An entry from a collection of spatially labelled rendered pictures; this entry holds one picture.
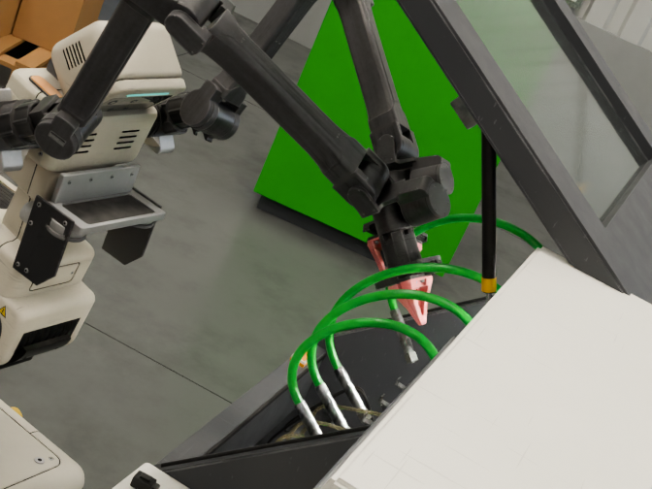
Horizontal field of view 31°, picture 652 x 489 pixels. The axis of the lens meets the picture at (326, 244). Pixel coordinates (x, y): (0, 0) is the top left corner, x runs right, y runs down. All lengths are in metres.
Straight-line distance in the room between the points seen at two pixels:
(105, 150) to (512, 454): 1.51
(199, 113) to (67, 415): 1.44
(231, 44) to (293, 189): 3.59
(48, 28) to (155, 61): 3.78
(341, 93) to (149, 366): 1.80
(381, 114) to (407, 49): 3.01
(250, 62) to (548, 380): 0.86
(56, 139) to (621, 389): 1.18
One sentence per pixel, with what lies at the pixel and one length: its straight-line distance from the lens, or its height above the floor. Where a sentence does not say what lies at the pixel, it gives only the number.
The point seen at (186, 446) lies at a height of 0.95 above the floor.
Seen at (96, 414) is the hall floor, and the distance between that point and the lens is 3.62.
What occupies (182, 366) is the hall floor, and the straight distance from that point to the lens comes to 4.00.
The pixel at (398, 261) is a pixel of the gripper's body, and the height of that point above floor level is 1.31.
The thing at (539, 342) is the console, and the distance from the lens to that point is 1.18.
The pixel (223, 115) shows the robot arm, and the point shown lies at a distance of 2.38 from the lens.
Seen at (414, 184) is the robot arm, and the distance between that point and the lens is 1.85.
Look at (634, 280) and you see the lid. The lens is 1.49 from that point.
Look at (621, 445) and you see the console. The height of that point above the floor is 1.55.
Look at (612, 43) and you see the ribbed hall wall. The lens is 8.28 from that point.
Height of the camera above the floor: 1.98
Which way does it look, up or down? 21 degrees down
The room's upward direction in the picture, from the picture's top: 24 degrees clockwise
